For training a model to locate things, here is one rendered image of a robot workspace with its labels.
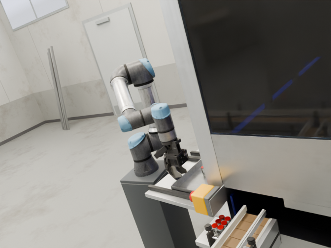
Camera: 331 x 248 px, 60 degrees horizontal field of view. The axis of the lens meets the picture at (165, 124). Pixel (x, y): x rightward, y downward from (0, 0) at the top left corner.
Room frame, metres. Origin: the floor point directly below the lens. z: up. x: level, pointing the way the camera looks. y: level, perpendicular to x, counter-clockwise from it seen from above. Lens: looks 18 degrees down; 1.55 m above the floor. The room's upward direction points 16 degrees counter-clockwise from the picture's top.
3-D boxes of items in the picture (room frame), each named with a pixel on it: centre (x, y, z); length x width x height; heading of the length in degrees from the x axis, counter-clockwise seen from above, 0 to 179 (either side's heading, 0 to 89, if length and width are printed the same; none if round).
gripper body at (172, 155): (1.15, 0.00, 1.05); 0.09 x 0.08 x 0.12; 44
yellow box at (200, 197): (0.82, -0.06, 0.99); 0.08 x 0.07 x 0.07; 44
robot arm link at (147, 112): (1.25, 0.03, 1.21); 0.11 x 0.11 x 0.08; 6
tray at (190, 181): (1.09, -0.16, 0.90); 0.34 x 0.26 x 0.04; 44
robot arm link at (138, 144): (1.61, 0.18, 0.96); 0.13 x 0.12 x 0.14; 96
